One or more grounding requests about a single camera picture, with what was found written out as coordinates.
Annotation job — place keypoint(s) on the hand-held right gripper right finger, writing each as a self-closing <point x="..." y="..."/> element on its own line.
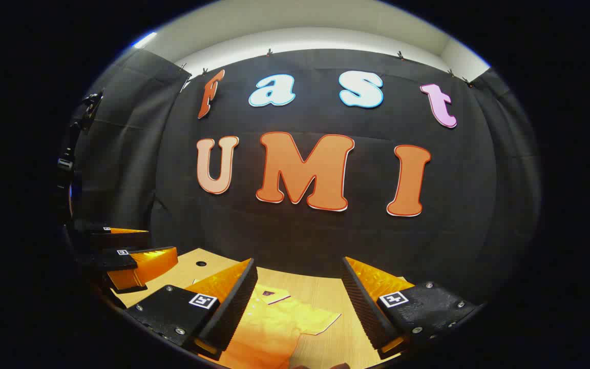
<point x="364" y="307"/>

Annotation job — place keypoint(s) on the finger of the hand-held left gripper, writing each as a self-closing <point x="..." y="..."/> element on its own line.
<point x="146" y="264"/>
<point x="121" y="241"/>

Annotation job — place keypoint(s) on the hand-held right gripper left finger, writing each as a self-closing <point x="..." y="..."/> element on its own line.
<point x="233" y="307"/>

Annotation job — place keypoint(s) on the orange polo T-shirt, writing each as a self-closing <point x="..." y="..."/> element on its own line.
<point x="269" y="328"/>

